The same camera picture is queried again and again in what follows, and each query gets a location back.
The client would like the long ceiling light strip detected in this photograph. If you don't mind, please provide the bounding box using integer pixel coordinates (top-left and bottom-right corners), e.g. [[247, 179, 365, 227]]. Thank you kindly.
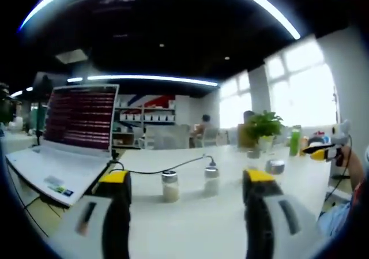
[[223, 0, 302, 39], [20, 0, 84, 31], [67, 74, 219, 87]]

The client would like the black table cable with plug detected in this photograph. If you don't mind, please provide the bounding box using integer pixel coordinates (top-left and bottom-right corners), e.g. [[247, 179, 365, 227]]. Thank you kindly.
[[109, 154, 219, 175]]

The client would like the brown paper bag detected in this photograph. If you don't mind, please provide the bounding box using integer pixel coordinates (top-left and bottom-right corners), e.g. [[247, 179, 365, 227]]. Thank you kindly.
[[238, 123, 251, 149]]

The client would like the green drink bottle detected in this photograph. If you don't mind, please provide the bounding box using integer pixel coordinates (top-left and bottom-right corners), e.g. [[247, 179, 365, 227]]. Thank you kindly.
[[289, 125, 302, 157]]

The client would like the small seasoning bottle beige powder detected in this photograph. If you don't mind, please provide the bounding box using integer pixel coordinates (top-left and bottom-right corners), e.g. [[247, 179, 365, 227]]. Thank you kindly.
[[161, 169, 180, 203]]

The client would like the large green potted plant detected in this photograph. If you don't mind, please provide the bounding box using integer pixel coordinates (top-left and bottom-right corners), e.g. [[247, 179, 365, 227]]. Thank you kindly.
[[240, 111, 285, 156]]

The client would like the row of white storage bins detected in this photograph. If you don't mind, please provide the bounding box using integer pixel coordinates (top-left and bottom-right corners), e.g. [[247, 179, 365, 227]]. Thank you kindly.
[[119, 114, 176, 123]]

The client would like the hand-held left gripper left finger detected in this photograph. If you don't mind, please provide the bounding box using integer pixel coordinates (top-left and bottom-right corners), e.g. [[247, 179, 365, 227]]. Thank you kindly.
[[47, 171, 133, 259]]

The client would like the grey mesh office chair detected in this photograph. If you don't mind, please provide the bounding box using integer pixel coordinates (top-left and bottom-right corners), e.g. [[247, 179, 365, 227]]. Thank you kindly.
[[142, 125, 188, 150]]

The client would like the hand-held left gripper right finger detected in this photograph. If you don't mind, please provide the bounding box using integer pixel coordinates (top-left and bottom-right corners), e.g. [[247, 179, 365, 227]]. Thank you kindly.
[[242, 168, 328, 259]]

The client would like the white laptop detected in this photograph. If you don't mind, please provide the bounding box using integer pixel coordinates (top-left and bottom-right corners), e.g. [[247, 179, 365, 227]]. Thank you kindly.
[[5, 83, 121, 208]]

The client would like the white office chair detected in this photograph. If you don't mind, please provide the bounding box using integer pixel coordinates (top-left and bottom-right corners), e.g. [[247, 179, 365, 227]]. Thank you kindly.
[[201, 127, 220, 147]]

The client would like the small seasoning bottle white powder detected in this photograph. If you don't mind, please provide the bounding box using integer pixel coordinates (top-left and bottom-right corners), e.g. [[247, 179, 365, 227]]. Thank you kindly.
[[204, 166, 221, 197]]

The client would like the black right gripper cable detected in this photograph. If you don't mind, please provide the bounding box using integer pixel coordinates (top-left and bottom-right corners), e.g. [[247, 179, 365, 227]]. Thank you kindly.
[[324, 132, 355, 208]]

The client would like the tall seasoning bottle brown powder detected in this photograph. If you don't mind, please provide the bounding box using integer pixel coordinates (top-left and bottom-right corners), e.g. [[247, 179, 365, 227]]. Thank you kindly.
[[265, 159, 286, 185]]

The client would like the white ceiling air conditioner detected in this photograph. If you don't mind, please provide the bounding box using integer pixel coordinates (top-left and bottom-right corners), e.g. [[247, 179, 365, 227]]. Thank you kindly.
[[55, 49, 89, 65]]

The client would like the grey storage shelf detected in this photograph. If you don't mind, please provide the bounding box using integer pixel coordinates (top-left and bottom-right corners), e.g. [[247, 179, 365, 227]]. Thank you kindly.
[[115, 104, 176, 144]]

